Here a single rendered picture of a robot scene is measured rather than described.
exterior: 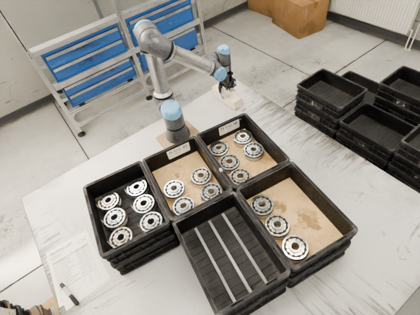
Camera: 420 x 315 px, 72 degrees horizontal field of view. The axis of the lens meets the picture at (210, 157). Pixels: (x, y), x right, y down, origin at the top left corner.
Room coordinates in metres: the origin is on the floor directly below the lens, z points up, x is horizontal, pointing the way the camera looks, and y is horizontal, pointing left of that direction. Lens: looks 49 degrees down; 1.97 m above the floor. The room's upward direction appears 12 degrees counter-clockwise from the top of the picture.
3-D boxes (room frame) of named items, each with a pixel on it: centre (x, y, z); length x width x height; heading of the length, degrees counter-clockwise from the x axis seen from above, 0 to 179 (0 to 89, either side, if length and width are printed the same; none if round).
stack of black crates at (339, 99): (1.63, -0.97, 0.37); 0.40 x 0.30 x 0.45; 28
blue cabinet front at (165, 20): (2.97, 0.19, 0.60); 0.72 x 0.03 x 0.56; 118
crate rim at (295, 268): (0.56, -0.28, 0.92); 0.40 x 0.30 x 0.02; 18
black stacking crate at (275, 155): (0.94, -0.15, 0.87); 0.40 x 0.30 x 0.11; 18
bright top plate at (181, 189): (0.82, 0.20, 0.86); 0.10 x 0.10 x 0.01
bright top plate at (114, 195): (0.83, 0.51, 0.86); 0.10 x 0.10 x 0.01
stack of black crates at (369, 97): (1.82, -1.32, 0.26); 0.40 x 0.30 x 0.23; 28
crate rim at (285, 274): (0.46, 0.00, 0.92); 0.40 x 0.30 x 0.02; 18
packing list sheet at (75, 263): (0.61, 0.72, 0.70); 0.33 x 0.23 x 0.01; 28
